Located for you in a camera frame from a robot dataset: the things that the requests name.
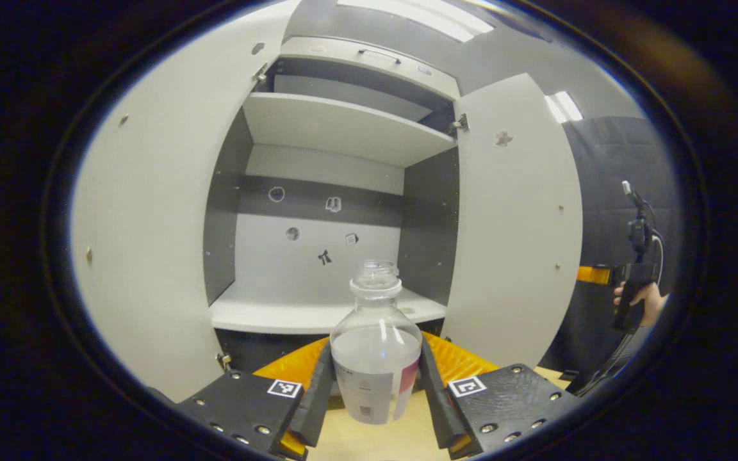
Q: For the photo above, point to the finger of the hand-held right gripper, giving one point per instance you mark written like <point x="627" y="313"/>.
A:
<point x="593" y="275"/>

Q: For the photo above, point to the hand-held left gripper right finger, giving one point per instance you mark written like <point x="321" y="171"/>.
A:
<point x="439" y="410"/>

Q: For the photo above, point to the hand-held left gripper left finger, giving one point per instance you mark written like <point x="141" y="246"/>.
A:
<point x="318" y="410"/>

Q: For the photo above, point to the clear plastic bottle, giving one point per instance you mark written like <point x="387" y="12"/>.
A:
<point x="375" y="358"/>

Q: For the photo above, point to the white cabinet door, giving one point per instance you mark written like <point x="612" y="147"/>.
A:
<point x="516" y="256"/>
<point x="151" y="224"/>

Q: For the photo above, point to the white cabinet shelf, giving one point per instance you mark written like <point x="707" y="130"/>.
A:
<point x="343" y="125"/>

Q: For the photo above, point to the white cabinet drawer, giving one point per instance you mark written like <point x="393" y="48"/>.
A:
<point x="337" y="52"/>

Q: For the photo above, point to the black backdrop cloth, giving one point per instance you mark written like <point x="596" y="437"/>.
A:
<point x="599" y="192"/>

